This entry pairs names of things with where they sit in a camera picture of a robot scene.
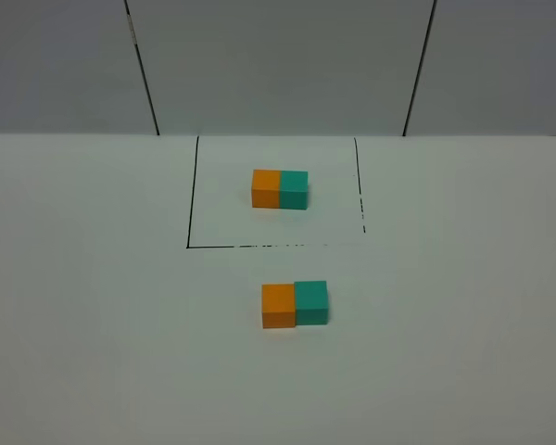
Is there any teal template block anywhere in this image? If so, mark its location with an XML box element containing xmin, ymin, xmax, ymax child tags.
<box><xmin>279</xmin><ymin>171</ymin><xmax>309</xmax><ymax>210</ymax></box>

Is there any orange template block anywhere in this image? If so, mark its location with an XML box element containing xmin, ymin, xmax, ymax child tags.
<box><xmin>251</xmin><ymin>169</ymin><xmax>282</xmax><ymax>209</ymax></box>

